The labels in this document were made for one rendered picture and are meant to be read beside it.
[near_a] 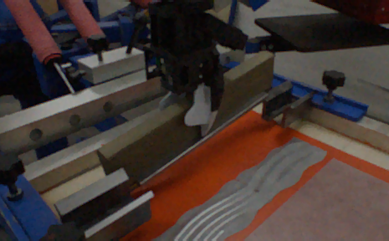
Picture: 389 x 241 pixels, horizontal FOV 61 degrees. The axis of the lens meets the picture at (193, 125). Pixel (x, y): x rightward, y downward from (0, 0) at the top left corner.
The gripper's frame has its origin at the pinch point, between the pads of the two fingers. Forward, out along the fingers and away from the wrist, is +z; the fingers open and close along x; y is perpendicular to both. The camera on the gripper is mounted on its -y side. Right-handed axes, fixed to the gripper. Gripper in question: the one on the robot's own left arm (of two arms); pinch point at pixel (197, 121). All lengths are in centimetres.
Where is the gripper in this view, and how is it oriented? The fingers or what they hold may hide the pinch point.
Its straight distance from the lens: 54.7
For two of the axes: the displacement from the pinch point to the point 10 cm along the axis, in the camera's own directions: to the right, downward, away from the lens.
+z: 0.0, 8.5, 5.3
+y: -7.2, 3.7, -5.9
